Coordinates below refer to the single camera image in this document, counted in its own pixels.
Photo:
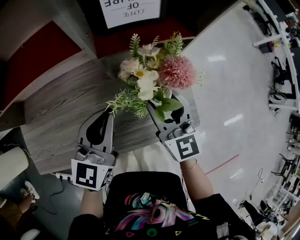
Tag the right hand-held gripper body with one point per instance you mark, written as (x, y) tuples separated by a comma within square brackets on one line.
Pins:
[(187, 147)]

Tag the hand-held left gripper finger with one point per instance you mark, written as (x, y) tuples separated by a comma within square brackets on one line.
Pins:
[(82, 134), (110, 136)]

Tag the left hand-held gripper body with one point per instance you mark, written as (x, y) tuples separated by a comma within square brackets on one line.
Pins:
[(85, 175)]

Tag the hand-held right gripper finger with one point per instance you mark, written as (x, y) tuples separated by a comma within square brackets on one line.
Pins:
[(187, 110), (156, 120)]

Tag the pink and white flowers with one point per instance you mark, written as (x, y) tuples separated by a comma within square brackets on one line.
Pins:
[(178, 72)]

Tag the person's right forearm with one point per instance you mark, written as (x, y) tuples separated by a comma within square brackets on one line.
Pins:
[(199, 185)]

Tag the person's left forearm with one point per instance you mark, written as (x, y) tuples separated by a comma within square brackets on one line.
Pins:
[(92, 204)]

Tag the grey wooden shelf desk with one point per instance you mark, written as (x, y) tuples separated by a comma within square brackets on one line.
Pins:
[(70, 105)]

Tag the red floor tape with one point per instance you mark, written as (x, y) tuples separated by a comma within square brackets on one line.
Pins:
[(222, 164)]

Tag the large cream ribbed cylinder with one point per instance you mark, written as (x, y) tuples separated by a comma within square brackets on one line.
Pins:
[(12, 166)]

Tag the person's black printed shirt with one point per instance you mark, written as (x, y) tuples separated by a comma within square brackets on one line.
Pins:
[(150, 232)]

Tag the black bin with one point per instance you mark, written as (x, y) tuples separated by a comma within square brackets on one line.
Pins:
[(264, 48)]

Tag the black office chair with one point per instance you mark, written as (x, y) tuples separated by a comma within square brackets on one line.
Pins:
[(282, 77)]

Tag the black framed picture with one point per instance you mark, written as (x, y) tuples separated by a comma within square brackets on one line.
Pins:
[(131, 11)]

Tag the long white black-topped table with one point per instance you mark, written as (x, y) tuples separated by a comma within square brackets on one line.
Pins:
[(284, 30)]

